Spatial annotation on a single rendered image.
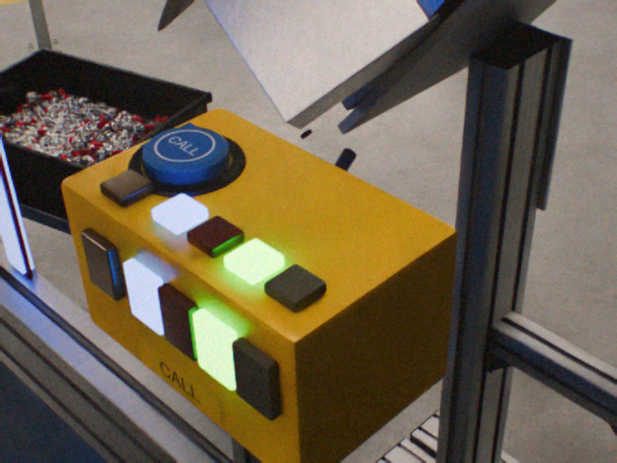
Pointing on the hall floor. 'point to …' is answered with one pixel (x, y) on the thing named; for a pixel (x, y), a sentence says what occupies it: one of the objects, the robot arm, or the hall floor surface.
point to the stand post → (494, 231)
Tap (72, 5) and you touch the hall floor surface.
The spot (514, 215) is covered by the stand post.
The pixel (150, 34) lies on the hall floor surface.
